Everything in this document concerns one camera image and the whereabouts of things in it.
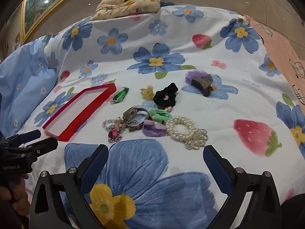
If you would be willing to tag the pink decorated hair clip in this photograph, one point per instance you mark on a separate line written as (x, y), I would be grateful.
(115, 130)

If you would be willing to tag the dark glitter claw clip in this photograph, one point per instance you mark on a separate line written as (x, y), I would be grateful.
(202, 85)

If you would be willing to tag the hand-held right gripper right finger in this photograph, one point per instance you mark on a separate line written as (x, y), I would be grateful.
(215, 164)

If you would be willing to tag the person's left hand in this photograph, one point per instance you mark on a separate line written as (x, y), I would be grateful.
(20, 192)

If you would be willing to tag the rhinestone bow hair clip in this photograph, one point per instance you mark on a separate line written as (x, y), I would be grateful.
(197, 139)

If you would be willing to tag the light blue pillow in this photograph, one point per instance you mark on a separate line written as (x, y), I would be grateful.
(26, 83)

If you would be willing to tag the dark cloth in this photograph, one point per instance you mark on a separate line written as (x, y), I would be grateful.
(295, 212)

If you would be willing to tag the pearl bead scrunchie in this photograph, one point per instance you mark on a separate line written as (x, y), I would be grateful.
(174, 124)

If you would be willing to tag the black scrunchie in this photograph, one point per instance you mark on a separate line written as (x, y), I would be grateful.
(158, 100)

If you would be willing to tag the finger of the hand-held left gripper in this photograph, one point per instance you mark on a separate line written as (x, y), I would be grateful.
(26, 136)
(44, 146)

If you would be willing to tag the red jewelry box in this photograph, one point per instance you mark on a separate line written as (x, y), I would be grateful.
(57, 134)

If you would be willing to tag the floral print blanket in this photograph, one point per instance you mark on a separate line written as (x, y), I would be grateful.
(214, 105)

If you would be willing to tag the cartoon print folded quilt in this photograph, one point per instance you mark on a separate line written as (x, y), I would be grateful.
(128, 4)

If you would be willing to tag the pink printed cloth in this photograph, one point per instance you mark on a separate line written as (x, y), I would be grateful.
(281, 50)

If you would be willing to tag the person's left forearm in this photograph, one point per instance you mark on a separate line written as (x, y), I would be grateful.
(9, 214)

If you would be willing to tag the yellow claw clip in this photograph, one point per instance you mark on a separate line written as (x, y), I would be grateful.
(147, 93)

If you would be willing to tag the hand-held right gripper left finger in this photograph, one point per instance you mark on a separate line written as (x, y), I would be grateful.
(95, 164)

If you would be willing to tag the green braided hair clip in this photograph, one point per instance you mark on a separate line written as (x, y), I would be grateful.
(120, 95)

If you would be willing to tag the silver wrist watch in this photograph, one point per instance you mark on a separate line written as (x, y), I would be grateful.
(129, 115)

